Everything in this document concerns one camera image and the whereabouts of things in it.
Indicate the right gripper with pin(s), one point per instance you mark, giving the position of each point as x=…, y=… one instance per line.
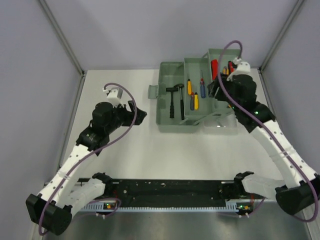
x=212, y=88

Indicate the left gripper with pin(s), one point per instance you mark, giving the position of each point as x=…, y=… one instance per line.
x=129, y=115

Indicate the yellow handle screwdriver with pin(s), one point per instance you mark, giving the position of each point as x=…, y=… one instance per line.
x=196, y=101

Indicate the orange utility knife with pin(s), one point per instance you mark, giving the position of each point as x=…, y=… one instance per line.
x=225, y=71

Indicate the yellow black screwdriver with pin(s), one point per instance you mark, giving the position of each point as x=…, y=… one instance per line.
x=189, y=85

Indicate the red black pliers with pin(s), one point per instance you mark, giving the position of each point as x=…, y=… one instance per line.
x=214, y=68

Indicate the steel claw hammer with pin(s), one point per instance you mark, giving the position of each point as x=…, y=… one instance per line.
x=180, y=87

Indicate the green plastic toolbox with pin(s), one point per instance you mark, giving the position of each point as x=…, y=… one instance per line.
x=172, y=73

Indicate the black rubber mallet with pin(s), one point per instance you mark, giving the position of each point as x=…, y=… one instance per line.
x=171, y=90

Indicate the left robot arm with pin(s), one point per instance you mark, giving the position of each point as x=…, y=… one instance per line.
x=55, y=206

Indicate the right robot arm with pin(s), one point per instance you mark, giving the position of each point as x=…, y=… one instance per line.
x=300, y=184

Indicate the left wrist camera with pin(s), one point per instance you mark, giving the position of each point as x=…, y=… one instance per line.
x=114, y=96

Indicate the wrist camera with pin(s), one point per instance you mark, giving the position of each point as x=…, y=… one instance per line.
x=241, y=67
x=114, y=96

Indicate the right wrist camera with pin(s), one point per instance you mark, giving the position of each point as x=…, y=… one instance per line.
x=241, y=67

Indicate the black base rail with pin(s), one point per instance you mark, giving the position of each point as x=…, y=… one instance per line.
x=159, y=193

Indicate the grey cable duct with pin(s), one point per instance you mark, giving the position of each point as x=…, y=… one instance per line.
x=229, y=207

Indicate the right aluminium frame post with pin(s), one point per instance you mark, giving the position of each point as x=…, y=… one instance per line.
x=297, y=7

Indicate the aluminium frame post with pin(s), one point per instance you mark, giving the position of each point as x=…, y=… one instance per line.
x=297, y=7
x=60, y=35

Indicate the left aluminium frame post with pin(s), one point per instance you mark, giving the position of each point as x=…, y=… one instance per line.
x=60, y=35

